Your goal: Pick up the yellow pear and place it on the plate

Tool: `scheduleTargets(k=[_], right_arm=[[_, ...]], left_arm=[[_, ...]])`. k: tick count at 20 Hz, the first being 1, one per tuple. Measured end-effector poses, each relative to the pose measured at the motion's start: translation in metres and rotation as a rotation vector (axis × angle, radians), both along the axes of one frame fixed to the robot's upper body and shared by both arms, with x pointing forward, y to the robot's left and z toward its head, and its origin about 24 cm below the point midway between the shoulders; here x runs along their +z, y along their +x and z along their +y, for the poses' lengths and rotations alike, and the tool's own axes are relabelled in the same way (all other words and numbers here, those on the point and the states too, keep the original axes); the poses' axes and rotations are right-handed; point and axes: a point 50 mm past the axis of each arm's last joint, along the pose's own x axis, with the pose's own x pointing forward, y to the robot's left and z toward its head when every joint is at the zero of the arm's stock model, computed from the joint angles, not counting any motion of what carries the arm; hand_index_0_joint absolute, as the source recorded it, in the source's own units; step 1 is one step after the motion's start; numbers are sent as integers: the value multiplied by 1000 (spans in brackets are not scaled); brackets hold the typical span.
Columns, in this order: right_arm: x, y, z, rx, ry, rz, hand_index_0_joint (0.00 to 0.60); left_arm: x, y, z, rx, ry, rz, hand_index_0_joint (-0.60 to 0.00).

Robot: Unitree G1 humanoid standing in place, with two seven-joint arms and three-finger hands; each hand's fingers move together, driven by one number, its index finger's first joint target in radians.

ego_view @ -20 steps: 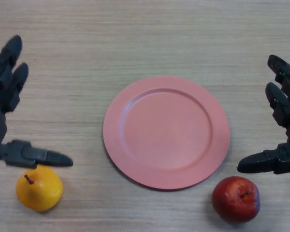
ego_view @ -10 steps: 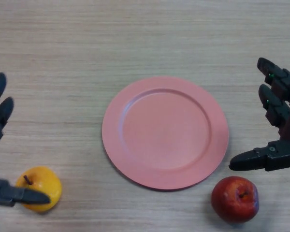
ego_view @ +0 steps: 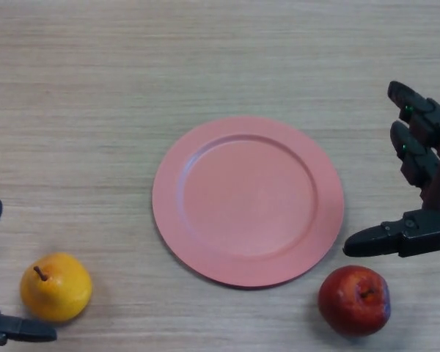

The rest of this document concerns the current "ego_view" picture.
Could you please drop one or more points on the pink round plate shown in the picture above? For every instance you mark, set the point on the pink round plate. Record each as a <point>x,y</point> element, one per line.
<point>247,201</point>

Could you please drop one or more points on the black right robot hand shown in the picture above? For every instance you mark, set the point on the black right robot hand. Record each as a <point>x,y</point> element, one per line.
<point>421,234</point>

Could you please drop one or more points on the red apple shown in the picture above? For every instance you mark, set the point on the red apple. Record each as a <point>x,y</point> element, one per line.
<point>346,302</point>

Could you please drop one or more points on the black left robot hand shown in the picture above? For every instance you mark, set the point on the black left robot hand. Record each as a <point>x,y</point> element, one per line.
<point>14,330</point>

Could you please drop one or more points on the yellow pear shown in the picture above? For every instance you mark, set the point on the yellow pear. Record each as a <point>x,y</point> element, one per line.
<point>56,293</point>

